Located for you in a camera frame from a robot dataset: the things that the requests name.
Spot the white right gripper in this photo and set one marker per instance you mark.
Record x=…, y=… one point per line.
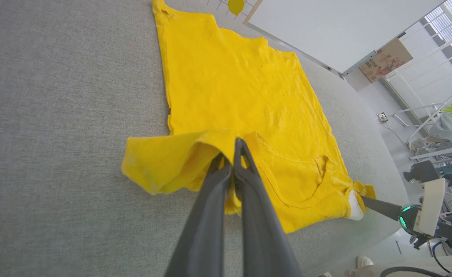
x=430, y=207

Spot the white partition board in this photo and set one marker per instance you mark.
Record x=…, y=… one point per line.
x=307, y=27

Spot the white power socket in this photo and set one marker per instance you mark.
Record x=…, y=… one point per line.
x=382, y=117

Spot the yellow t-shirt garment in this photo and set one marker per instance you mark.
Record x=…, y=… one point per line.
x=230, y=84

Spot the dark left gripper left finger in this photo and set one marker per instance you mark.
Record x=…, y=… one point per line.
x=206, y=223

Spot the brown cardboard box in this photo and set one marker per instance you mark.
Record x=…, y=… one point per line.
x=385, y=61

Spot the yellow lemon decoration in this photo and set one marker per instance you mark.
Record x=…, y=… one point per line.
x=235, y=5

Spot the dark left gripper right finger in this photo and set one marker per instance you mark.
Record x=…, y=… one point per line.
x=260, y=231

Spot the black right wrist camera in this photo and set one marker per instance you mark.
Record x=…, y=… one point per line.
x=422, y=172

